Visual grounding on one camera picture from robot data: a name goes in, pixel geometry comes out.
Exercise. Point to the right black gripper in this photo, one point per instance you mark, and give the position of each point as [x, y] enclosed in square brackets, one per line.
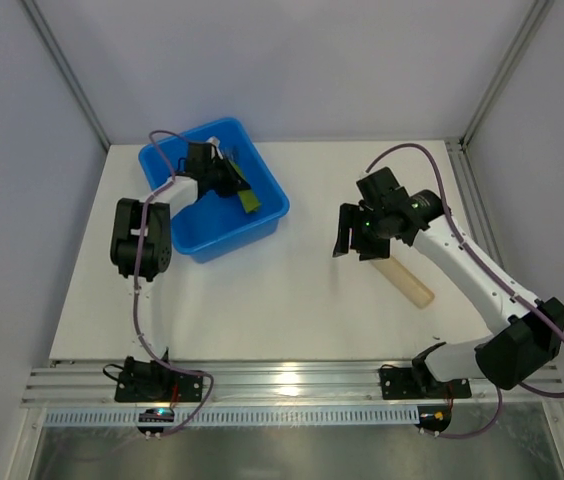
[357, 230]

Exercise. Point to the aluminium front rail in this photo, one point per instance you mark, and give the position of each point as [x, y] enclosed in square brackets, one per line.
[269, 383]

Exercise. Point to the beige cutlery tray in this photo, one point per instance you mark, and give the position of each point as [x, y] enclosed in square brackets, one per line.
[410, 286]

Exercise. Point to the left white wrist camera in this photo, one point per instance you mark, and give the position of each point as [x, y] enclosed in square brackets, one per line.
[215, 142]

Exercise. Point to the white slotted cable duct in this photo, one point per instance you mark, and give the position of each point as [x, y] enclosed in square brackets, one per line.
[251, 416]

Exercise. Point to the green paper napkin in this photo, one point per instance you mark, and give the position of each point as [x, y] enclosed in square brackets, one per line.
[244, 191]

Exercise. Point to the blue plastic bin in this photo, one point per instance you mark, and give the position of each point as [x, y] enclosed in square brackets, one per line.
[213, 226]

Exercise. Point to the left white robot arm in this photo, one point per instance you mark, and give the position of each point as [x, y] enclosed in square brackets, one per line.
[141, 244]

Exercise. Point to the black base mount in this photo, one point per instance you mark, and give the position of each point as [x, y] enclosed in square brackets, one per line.
[137, 382]
[408, 383]

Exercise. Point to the aluminium frame post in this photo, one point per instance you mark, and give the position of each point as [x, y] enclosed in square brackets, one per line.
[47, 37]
[506, 67]

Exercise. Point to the right aluminium frame post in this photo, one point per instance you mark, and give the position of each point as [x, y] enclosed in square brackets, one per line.
[506, 67]

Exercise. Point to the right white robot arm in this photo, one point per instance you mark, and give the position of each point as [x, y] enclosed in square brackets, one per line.
[524, 331]

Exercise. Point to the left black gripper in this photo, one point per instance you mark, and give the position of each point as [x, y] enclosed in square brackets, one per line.
[227, 176]

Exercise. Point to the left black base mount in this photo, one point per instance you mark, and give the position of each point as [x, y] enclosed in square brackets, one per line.
[137, 382]

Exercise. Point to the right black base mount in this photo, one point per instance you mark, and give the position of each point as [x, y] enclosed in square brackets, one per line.
[408, 383]

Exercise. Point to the right aluminium side rail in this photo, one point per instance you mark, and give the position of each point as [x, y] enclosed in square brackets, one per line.
[472, 200]

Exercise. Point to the left aluminium frame post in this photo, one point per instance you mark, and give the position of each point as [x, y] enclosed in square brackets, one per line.
[47, 37]

